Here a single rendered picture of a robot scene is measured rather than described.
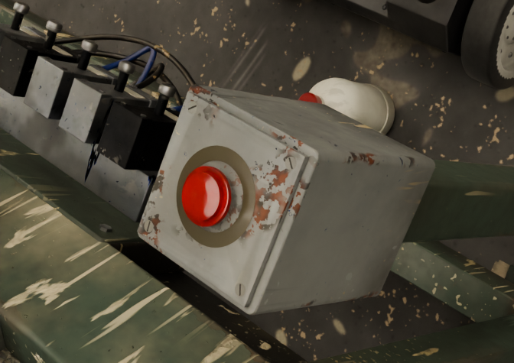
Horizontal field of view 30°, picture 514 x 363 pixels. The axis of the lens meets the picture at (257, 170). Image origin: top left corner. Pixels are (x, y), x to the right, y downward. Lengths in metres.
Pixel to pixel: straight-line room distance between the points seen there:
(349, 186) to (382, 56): 1.02
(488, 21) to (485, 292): 0.37
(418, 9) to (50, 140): 0.59
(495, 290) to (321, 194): 0.76
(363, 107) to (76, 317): 0.82
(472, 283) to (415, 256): 0.09
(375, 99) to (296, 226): 0.97
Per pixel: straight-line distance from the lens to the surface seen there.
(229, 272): 0.63
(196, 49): 1.90
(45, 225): 0.92
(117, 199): 0.97
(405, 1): 1.41
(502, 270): 1.54
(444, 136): 1.59
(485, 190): 0.93
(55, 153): 1.04
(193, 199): 0.63
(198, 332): 0.80
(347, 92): 1.52
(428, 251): 1.40
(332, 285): 0.69
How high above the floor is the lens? 1.43
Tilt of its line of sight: 53 degrees down
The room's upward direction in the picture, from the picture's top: 87 degrees counter-clockwise
